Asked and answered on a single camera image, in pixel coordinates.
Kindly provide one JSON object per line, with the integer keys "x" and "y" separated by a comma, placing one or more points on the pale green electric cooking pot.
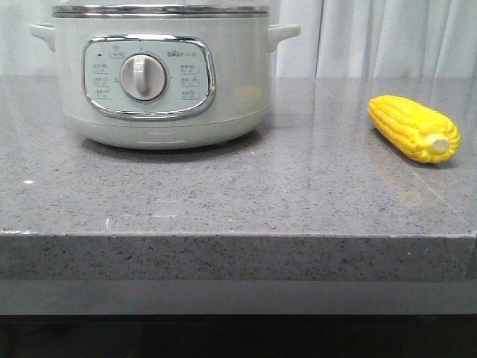
{"x": 163, "y": 82}

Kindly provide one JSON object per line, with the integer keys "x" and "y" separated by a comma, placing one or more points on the yellow plastic corn cob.
{"x": 419, "y": 132}

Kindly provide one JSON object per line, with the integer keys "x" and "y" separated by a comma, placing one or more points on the white pleated curtain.
{"x": 337, "y": 39}

